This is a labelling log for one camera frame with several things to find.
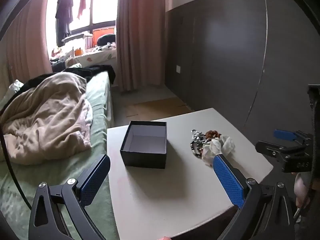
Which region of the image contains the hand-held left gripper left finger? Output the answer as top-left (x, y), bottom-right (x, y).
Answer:
top-left (28, 154), bottom-right (111, 240)

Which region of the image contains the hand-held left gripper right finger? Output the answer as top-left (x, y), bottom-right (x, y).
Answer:
top-left (212, 154), bottom-right (298, 240)

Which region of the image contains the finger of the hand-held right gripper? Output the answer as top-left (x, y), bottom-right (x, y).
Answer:
top-left (273, 129), bottom-right (313, 143)
top-left (255, 141), bottom-right (310, 160)

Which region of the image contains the white fabric scrunchie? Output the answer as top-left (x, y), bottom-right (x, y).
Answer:
top-left (201, 135), bottom-right (235, 167)

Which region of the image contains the dark bead bracelet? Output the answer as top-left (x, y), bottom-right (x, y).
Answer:
top-left (190, 141), bottom-right (203, 158)

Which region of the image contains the brown bead bracelet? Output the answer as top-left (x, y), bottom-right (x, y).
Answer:
top-left (205, 129), bottom-right (222, 139)

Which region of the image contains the black box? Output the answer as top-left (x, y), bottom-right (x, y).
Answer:
top-left (120, 120), bottom-right (167, 169)

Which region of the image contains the person's right hand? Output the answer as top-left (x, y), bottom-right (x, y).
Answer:
top-left (294, 172), bottom-right (313, 208)

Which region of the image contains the beige blanket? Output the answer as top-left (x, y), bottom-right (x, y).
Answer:
top-left (0, 72), bottom-right (93, 165)

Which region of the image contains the bed with green sheet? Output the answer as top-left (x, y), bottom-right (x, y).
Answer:
top-left (0, 70), bottom-right (118, 240)

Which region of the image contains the cardboard floor sheet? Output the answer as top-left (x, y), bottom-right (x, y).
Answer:
top-left (125, 97), bottom-right (194, 117)

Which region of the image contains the black clothing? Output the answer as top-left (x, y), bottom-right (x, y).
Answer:
top-left (20, 64), bottom-right (117, 90)

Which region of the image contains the leaf print cloth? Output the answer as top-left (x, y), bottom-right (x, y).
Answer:
top-left (75, 47), bottom-right (117, 67)

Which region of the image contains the black bag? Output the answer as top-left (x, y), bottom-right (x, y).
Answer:
top-left (97, 34), bottom-right (117, 46)

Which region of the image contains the orange box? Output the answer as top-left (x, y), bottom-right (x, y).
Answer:
top-left (92, 29), bottom-right (116, 46)

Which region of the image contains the wide pink curtain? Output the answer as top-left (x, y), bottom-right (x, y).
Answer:
top-left (115, 0), bottom-right (167, 92)

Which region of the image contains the dark hanging garment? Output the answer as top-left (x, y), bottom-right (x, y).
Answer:
top-left (55, 0), bottom-right (74, 47)

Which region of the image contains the pink hanging garment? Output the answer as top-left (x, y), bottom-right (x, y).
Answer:
top-left (77, 0), bottom-right (88, 20)

